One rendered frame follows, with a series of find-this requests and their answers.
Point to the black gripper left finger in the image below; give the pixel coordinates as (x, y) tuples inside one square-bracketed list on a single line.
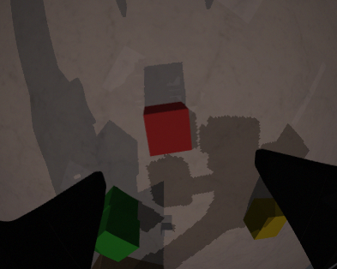
[(61, 234)]

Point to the green block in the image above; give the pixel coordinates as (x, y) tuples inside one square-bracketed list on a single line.
[(122, 201), (119, 234)]

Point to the red block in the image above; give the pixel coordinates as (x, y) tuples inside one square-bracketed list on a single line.
[(168, 128)]

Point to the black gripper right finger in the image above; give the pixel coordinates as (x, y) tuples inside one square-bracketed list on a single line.
[(306, 193)]

